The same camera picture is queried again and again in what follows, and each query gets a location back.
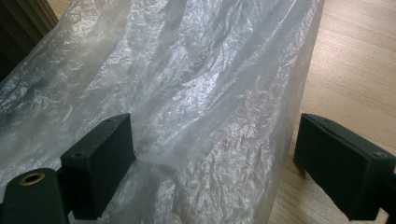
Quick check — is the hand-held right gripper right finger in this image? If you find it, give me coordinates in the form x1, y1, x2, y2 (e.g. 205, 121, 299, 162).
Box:
293, 113, 396, 221

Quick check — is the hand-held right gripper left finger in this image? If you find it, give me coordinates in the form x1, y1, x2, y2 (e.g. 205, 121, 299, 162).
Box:
60, 113, 136, 220

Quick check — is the clear plastic trash bag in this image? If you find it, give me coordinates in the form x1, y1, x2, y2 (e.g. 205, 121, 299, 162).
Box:
0, 0, 326, 224

